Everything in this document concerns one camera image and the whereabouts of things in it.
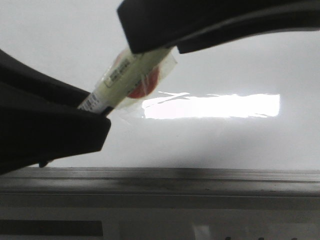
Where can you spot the white whiteboard with aluminium frame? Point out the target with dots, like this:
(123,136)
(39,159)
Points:
(242,117)

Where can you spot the white black whiteboard marker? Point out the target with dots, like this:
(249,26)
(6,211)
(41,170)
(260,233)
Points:
(131,75)

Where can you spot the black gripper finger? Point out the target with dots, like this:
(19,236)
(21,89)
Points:
(40,120)
(193,25)

